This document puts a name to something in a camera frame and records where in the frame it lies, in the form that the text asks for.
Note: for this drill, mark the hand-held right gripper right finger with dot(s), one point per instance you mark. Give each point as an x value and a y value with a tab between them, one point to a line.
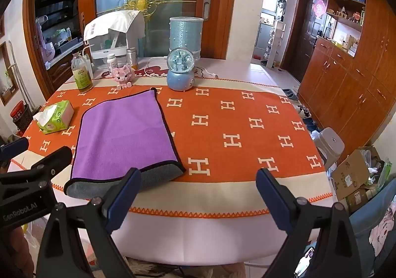
273	197

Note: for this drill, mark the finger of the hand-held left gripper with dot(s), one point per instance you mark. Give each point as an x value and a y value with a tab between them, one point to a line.
14	146
57	157

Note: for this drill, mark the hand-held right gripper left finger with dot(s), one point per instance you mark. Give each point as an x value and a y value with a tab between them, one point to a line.
123	196

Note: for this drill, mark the purple towel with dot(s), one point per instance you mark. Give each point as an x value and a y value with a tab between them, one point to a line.
123	129

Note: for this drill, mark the person's left hand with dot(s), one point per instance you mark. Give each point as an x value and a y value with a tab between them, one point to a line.
12	253

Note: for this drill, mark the red basket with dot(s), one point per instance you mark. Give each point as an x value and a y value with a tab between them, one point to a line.
21	115

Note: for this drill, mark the green tissue pack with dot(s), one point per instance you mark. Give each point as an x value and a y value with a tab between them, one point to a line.
57	115

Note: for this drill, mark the smartphone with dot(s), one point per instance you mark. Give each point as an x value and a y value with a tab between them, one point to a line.
305	261

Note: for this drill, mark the grey plastic stool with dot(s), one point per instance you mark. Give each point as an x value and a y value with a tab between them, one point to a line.
331	143

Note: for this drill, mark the pink table cover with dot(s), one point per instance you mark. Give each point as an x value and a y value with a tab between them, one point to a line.
191	237

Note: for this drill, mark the large cardboard box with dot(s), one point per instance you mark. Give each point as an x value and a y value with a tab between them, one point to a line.
352	172

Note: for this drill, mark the clear bottle with green label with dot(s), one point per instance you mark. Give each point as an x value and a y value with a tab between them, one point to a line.
82	75

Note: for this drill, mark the small cardboard box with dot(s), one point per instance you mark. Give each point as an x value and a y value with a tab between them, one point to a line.
359	199

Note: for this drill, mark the orange patterned blanket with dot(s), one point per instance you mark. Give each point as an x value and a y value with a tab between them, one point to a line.
235	117

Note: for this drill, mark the white shoes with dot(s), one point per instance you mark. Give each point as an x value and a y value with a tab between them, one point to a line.
303	110

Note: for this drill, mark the grey slippers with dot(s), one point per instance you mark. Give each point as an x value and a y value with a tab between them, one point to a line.
290	94

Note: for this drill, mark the pink block pig toy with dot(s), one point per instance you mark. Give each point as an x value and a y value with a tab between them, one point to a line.
123	75

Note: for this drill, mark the blue chair cushion with pig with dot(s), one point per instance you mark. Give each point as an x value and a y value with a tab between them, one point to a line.
377	228

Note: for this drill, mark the white medicine bottle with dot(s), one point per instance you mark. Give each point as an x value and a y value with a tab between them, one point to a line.
112	63

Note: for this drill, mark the white countertop appliance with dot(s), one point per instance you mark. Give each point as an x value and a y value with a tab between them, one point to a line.
105	49

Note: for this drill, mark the glass jar with silver lid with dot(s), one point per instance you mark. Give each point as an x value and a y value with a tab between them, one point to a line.
132	58

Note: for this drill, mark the blue snow globe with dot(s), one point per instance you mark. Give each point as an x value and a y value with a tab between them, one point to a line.
180	75

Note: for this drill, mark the wooden cabinet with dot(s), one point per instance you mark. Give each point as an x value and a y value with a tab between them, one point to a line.
349	80

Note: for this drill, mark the white cloth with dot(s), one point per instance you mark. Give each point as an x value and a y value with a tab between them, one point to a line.
114	22

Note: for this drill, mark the white shelf rack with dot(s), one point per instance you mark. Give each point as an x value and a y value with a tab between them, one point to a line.
275	46

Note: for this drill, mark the dark brown door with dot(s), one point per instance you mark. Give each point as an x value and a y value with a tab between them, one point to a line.
309	46

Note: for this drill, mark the blue cylindrical bin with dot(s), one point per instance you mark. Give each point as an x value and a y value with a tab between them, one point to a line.
185	33

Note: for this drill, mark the grey hanging plush toy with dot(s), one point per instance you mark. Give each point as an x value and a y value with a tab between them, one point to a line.
281	8

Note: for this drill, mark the pink door decoration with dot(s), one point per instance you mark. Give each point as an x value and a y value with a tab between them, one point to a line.
319	8

